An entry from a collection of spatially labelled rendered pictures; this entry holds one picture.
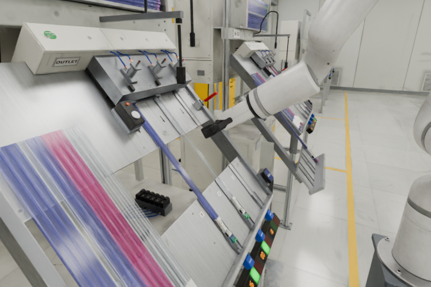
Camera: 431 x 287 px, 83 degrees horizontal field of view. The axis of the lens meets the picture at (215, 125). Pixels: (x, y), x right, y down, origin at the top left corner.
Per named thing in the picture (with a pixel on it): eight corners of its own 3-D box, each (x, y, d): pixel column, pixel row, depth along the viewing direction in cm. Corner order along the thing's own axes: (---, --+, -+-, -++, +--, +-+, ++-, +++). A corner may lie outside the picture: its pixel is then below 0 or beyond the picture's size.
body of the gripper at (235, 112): (257, 88, 69) (227, 106, 75) (245, 95, 61) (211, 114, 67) (270, 111, 70) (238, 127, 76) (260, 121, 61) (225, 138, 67)
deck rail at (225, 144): (261, 200, 98) (273, 193, 95) (260, 202, 96) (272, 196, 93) (156, 63, 102) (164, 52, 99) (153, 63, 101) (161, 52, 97)
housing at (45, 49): (158, 72, 101) (177, 48, 93) (27, 91, 59) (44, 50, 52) (146, 57, 101) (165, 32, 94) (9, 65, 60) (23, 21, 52)
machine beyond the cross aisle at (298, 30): (327, 105, 546) (341, 12, 486) (325, 113, 476) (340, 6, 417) (267, 99, 604) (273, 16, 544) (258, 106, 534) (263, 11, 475)
